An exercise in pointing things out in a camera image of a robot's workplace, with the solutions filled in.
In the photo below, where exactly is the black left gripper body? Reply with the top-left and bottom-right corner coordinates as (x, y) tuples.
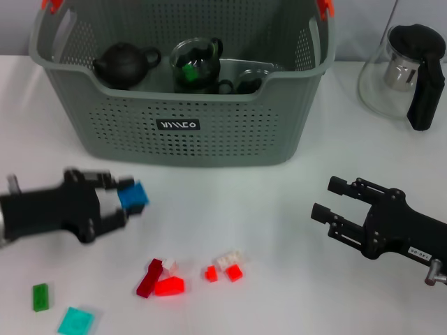
(0, 170), (109, 244)

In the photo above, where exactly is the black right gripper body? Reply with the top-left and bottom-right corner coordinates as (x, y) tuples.
(362, 190), (447, 269)

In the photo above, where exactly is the blue building brick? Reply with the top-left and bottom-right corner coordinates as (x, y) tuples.
(117, 180), (150, 216)

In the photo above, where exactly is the dark red long brick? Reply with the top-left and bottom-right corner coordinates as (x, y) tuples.
(135, 258), (164, 298)

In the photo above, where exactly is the bright red sloped brick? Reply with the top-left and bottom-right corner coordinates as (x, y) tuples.
(154, 275), (186, 297)

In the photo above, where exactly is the glass teacup with black holder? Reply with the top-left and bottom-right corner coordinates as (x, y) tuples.
(237, 68), (272, 95)
(173, 75), (234, 95)
(170, 37), (224, 83)

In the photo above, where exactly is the grey-green perforated storage basket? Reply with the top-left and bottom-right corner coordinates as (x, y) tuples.
(28, 0), (338, 168)

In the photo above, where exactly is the long green building brick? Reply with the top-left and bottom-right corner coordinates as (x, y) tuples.
(32, 283), (50, 312)

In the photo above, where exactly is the teal flat building brick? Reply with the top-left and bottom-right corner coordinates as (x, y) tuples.
(57, 306), (95, 335)

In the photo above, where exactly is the dark clay teapot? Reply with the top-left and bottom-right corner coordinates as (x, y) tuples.
(92, 42), (163, 91)

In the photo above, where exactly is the translucent white building brick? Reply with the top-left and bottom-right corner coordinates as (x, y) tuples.
(216, 250), (244, 269)

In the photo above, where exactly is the small red building brick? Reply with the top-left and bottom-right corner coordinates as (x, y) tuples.
(225, 264), (244, 282)

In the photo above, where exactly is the thin grey vertical pole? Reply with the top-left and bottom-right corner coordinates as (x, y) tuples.
(382, 0), (399, 39)

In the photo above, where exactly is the right gripper plug with cable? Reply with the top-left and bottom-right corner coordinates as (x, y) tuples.
(424, 260), (447, 287)

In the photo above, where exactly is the glass pitcher with black handle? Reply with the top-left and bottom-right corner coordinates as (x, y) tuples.
(356, 23), (447, 132)

